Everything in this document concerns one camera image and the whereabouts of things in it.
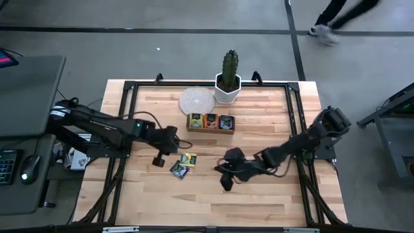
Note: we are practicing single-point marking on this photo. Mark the black backlit keyboard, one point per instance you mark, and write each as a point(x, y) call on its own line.
point(8, 166)

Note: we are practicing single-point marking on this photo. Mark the black frame clamp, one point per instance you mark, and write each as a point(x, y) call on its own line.
point(158, 78)
point(257, 77)

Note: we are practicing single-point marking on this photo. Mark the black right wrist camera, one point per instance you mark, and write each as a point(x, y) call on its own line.
point(234, 155)

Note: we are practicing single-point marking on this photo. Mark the grey raised desk top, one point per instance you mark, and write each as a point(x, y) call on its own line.
point(29, 94)

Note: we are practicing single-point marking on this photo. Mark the blackcurrant burst tea bag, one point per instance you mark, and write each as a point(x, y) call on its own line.
point(226, 123)
point(179, 170)

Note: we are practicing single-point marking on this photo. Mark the wooden three-compartment tray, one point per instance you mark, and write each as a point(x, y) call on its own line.
point(210, 131)

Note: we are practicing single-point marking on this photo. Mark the black diagonal support bar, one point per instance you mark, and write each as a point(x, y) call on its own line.
point(69, 139)

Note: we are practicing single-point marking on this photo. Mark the white hexagonal plant pot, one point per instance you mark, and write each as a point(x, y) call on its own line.
point(226, 97)

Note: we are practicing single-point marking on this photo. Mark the silver metal bracket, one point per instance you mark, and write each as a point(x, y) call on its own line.
point(121, 229)
point(300, 230)

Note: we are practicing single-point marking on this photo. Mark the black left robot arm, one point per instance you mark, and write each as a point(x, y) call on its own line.
point(106, 124)

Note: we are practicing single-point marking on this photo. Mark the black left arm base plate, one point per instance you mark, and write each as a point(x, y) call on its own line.
point(95, 152)

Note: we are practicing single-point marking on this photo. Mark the green cactus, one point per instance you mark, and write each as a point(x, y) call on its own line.
point(229, 69)

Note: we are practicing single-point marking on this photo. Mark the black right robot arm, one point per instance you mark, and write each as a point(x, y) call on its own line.
point(291, 147)

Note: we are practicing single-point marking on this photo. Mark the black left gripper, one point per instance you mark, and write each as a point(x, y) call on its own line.
point(165, 139)

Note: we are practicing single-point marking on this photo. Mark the black monitor pink screen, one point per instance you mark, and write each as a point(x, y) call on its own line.
point(6, 59)

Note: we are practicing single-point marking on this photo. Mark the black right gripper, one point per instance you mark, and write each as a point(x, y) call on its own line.
point(246, 168)

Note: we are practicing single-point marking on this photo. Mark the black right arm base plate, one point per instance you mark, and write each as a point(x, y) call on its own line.
point(328, 153)

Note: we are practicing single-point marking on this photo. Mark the person's foot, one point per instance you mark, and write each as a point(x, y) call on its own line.
point(325, 34)

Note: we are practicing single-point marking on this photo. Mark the peach passion fruit tea bag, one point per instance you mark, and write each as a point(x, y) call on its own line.
point(211, 121)

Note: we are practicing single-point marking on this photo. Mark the black metal table frame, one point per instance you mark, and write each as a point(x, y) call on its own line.
point(181, 84)

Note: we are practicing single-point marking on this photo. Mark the white printed box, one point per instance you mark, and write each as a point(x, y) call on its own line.
point(79, 160)

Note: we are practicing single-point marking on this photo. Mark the black computer mouse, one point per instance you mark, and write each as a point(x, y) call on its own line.
point(30, 170)

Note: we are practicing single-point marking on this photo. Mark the round white woven coaster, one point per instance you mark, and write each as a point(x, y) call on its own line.
point(196, 101)

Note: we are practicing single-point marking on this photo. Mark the grey metal table frame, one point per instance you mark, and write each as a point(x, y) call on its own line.
point(390, 152)

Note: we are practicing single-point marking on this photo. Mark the grey low desk surface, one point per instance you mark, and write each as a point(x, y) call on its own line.
point(19, 200)

